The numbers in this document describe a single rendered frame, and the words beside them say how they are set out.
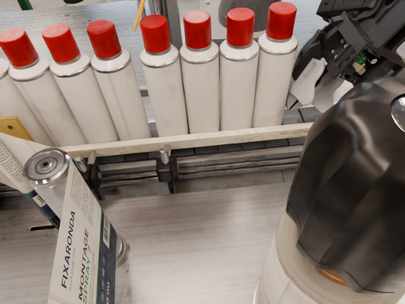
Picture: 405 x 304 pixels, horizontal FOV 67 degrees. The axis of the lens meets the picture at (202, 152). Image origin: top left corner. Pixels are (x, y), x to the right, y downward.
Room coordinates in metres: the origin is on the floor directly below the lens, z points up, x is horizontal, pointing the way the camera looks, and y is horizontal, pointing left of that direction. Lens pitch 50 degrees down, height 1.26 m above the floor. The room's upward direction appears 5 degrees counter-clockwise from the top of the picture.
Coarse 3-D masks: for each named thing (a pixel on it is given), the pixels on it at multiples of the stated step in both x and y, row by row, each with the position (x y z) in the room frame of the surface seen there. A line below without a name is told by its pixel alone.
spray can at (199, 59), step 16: (192, 16) 0.36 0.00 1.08; (208, 16) 0.35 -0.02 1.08; (192, 32) 0.34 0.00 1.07; (208, 32) 0.34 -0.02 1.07; (192, 48) 0.34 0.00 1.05; (208, 48) 0.34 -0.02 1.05; (192, 64) 0.33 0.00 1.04; (208, 64) 0.33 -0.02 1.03; (192, 80) 0.33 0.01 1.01; (208, 80) 0.33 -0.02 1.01; (192, 96) 0.33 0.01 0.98; (208, 96) 0.33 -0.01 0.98; (192, 112) 0.34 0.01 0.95; (208, 112) 0.33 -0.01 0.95; (192, 128) 0.34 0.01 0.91; (208, 128) 0.33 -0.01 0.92
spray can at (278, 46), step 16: (272, 16) 0.35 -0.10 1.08; (288, 16) 0.34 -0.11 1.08; (272, 32) 0.35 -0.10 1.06; (288, 32) 0.34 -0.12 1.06; (272, 48) 0.34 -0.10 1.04; (288, 48) 0.34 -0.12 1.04; (272, 64) 0.34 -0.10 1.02; (288, 64) 0.34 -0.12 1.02; (256, 80) 0.35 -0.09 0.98; (272, 80) 0.34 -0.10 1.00; (288, 80) 0.34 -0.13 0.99; (256, 96) 0.35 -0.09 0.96; (272, 96) 0.33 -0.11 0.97; (256, 112) 0.35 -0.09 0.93; (272, 112) 0.33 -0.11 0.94
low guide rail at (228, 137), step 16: (256, 128) 0.32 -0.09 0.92; (272, 128) 0.32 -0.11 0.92; (288, 128) 0.32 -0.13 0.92; (304, 128) 0.32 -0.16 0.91; (96, 144) 0.32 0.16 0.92; (112, 144) 0.32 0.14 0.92; (128, 144) 0.31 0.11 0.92; (144, 144) 0.31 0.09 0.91; (160, 144) 0.31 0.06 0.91; (176, 144) 0.31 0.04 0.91; (192, 144) 0.31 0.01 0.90; (208, 144) 0.31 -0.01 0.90
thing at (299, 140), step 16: (288, 112) 0.39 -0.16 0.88; (304, 112) 0.39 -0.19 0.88; (320, 112) 0.38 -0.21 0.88; (224, 144) 0.33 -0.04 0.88; (240, 144) 0.33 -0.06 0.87; (256, 144) 0.32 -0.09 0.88; (272, 144) 0.32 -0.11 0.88; (288, 144) 0.32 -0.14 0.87; (96, 160) 0.32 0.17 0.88; (112, 160) 0.31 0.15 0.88; (128, 160) 0.31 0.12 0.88
